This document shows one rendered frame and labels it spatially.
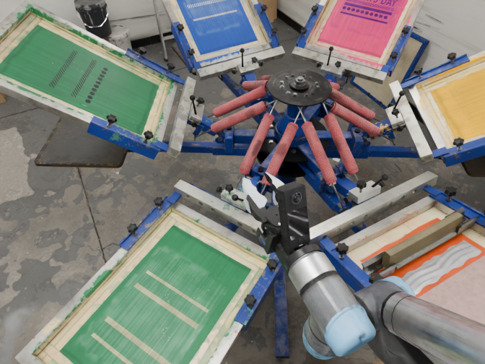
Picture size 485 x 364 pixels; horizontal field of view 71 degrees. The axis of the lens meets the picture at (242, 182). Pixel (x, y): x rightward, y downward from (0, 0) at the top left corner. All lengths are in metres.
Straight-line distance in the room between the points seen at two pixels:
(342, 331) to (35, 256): 2.57
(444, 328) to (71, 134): 1.93
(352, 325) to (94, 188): 2.76
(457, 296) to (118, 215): 2.31
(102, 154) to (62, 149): 0.23
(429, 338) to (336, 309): 0.14
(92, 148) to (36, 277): 1.17
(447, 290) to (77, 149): 1.79
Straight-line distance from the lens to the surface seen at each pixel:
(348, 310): 0.57
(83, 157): 1.95
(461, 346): 0.58
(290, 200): 0.57
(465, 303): 1.34
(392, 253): 1.27
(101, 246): 2.76
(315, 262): 0.59
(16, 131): 4.05
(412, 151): 2.06
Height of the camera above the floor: 2.21
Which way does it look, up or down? 49 degrees down
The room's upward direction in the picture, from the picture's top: straight up
